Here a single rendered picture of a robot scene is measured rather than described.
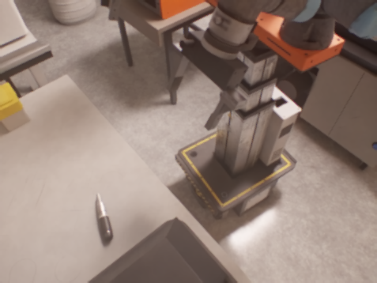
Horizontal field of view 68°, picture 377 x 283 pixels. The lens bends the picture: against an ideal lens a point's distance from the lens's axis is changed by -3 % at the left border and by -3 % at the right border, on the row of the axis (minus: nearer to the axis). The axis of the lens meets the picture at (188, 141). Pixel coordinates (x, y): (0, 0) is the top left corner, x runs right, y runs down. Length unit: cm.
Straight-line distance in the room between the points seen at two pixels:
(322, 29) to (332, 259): 132
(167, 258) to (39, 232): 50
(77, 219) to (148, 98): 163
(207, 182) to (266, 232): 48
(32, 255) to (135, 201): 30
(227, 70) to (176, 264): 34
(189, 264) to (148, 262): 6
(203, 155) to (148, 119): 71
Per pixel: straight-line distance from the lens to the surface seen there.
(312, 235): 185
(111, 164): 91
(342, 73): 180
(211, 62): 56
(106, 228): 79
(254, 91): 113
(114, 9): 95
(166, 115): 221
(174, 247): 46
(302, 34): 85
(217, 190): 153
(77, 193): 89
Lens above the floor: 164
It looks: 53 degrees down
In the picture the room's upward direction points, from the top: 2 degrees counter-clockwise
